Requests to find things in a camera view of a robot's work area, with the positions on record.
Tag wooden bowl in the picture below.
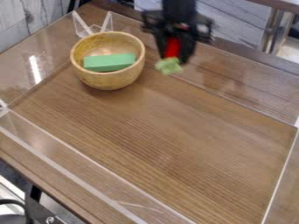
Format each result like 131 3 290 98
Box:
69 31 146 90

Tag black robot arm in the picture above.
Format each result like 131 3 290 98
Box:
142 0 214 64

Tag metal furniture leg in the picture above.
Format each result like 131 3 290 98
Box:
260 9 295 55

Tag clear acrylic tray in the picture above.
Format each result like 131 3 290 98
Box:
0 17 299 224

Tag black cable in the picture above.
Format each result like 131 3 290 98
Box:
0 199 33 224

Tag green rectangular block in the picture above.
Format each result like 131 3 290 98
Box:
83 53 136 73

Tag black table leg bracket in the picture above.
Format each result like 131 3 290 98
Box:
24 185 65 224

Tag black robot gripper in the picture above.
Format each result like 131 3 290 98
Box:
142 10 214 64

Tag red plush fruit green leaves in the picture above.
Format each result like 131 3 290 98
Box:
155 37 183 75

